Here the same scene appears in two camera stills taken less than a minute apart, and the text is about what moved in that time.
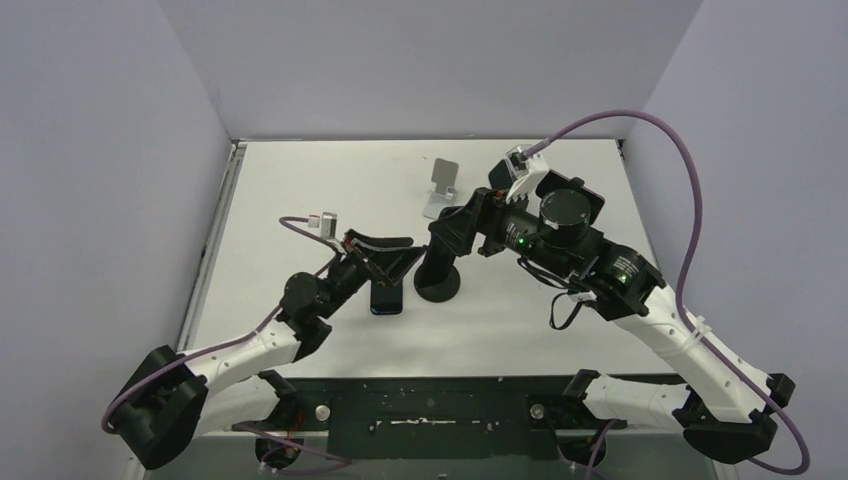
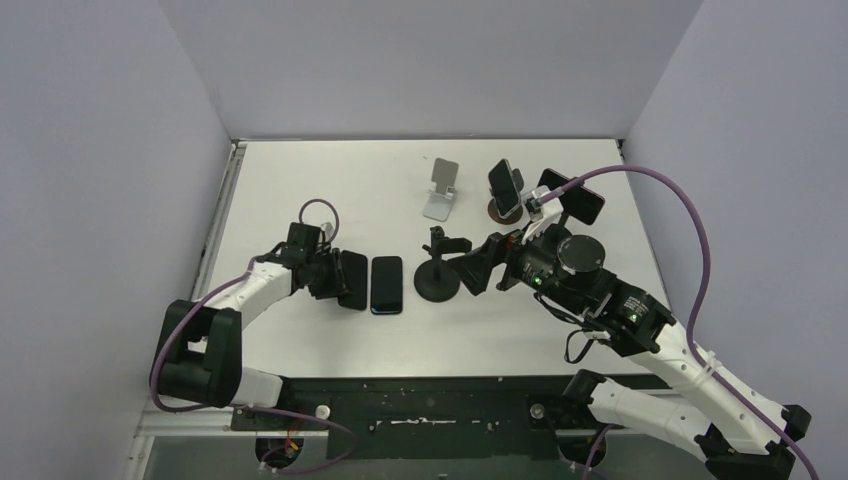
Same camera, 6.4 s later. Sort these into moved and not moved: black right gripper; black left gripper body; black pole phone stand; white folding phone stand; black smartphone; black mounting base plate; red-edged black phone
Moved: black right gripper; black left gripper body
Not moved: black smartphone; black pole phone stand; white folding phone stand; black mounting base plate; red-edged black phone
